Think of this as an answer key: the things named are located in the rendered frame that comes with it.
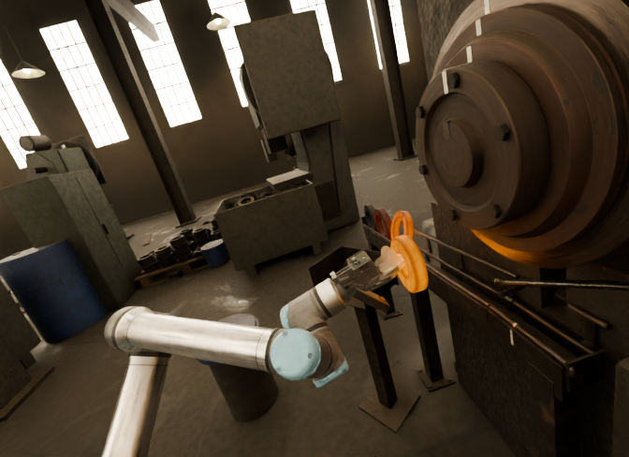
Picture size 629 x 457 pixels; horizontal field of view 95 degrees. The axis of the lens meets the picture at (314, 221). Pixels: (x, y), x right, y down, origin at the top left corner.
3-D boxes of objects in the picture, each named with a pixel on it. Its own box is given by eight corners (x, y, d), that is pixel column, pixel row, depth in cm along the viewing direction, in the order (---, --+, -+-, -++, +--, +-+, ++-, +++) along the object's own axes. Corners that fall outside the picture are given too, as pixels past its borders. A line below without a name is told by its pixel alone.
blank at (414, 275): (396, 228, 84) (385, 232, 84) (421, 241, 69) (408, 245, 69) (406, 277, 87) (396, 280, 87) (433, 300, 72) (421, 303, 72)
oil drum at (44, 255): (121, 300, 336) (83, 230, 310) (90, 331, 279) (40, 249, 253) (70, 316, 332) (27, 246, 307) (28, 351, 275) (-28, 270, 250)
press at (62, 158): (59, 264, 638) (-13, 141, 560) (98, 243, 749) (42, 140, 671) (114, 249, 623) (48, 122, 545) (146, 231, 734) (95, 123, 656)
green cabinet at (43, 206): (79, 321, 310) (-3, 188, 267) (113, 289, 377) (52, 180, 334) (123, 307, 313) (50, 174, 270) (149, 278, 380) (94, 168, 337)
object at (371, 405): (374, 371, 148) (341, 245, 128) (422, 396, 129) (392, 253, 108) (349, 401, 136) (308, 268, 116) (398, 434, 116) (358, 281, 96)
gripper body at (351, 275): (373, 257, 72) (332, 284, 72) (388, 284, 74) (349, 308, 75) (364, 247, 79) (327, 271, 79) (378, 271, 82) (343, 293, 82)
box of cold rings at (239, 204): (315, 228, 389) (299, 171, 366) (332, 249, 310) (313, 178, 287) (241, 253, 376) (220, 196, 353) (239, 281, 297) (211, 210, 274)
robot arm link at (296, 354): (94, 300, 81) (316, 323, 56) (132, 307, 91) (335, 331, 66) (73, 344, 76) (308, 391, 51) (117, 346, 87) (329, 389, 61)
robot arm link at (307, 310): (299, 345, 79) (285, 313, 84) (338, 321, 78) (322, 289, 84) (285, 341, 71) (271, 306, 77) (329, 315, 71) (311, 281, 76)
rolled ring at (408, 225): (389, 213, 143) (396, 213, 144) (390, 251, 141) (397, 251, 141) (406, 206, 125) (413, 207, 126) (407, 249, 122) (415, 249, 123)
